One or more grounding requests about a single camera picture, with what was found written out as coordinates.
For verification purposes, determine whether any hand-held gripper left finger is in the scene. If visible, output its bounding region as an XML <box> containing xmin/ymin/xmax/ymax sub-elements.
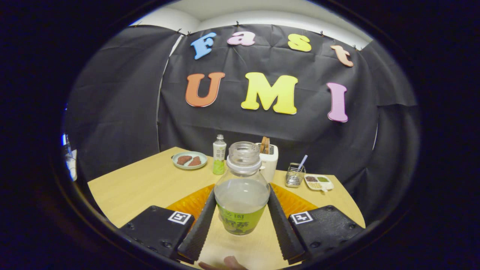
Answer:
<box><xmin>119</xmin><ymin>183</ymin><xmax>218</xmax><ymax>264</ymax></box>

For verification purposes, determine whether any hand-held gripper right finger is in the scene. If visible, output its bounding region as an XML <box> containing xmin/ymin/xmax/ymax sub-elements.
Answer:
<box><xmin>267</xmin><ymin>183</ymin><xmax>365</xmax><ymax>263</ymax></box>

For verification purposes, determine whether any green label juice bottle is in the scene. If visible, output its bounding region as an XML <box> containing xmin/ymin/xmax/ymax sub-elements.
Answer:
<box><xmin>214</xmin><ymin>141</ymin><xmax>270</xmax><ymax>236</ymax></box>

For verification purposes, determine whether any slim capped green drink bottle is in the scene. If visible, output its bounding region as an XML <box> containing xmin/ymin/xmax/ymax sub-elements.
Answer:
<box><xmin>213</xmin><ymin>135</ymin><xmax>227</xmax><ymax>176</ymax></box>

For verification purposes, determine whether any white divided dish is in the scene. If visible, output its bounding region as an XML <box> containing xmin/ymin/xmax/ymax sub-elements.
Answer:
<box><xmin>304</xmin><ymin>174</ymin><xmax>335</xmax><ymax>192</ymax></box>

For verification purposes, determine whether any white toaster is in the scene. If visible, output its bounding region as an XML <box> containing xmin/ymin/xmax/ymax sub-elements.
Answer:
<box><xmin>255</xmin><ymin>143</ymin><xmax>279</xmax><ymax>183</ymax></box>

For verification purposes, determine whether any wooden table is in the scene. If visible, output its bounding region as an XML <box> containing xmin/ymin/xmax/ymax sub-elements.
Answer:
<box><xmin>87</xmin><ymin>147</ymin><xmax>366</xmax><ymax>270</ymax></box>

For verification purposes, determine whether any pale green plate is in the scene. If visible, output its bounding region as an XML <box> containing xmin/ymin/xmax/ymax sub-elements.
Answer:
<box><xmin>172</xmin><ymin>151</ymin><xmax>208</xmax><ymax>170</ymax></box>

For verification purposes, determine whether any wire mesh holder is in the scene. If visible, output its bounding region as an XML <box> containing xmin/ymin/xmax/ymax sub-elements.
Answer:
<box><xmin>285</xmin><ymin>162</ymin><xmax>306</xmax><ymax>188</ymax></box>

